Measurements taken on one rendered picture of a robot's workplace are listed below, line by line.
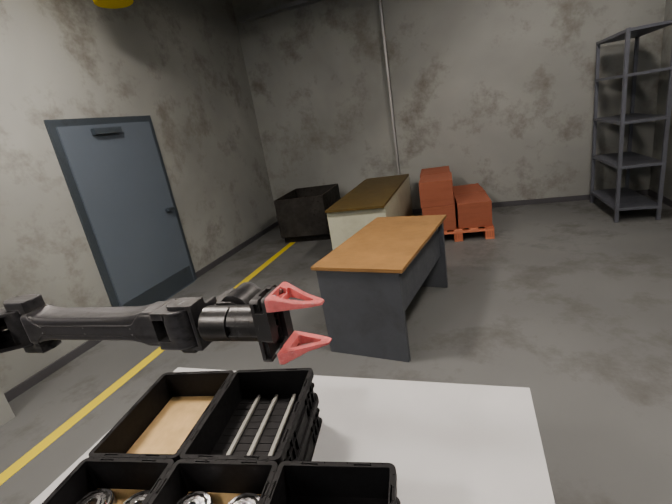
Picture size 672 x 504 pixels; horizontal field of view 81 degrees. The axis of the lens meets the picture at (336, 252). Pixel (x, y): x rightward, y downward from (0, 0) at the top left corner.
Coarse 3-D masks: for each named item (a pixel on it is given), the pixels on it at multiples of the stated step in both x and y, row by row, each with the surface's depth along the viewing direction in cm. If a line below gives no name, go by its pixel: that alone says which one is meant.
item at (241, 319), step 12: (264, 288) 60; (252, 300) 57; (228, 312) 60; (240, 312) 60; (252, 312) 57; (228, 324) 60; (240, 324) 59; (252, 324) 58; (276, 324) 61; (228, 336) 60; (240, 336) 60; (252, 336) 59; (264, 348) 59; (276, 348) 62; (264, 360) 59
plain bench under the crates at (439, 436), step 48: (336, 384) 165; (384, 384) 160; (432, 384) 156; (336, 432) 140; (384, 432) 136; (432, 432) 133; (480, 432) 130; (528, 432) 127; (432, 480) 116; (480, 480) 113; (528, 480) 111
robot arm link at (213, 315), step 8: (216, 304) 66; (224, 304) 66; (232, 304) 66; (208, 312) 62; (216, 312) 61; (224, 312) 61; (200, 320) 61; (208, 320) 61; (216, 320) 60; (224, 320) 60; (200, 328) 61; (208, 328) 61; (216, 328) 60; (224, 328) 60; (208, 336) 61; (216, 336) 61; (224, 336) 60
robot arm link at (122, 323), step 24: (24, 312) 74; (48, 312) 75; (72, 312) 73; (96, 312) 71; (120, 312) 69; (144, 312) 65; (168, 312) 63; (48, 336) 73; (72, 336) 71; (96, 336) 69; (120, 336) 68; (144, 336) 65; (168, 336) 64; (192, 336) 64
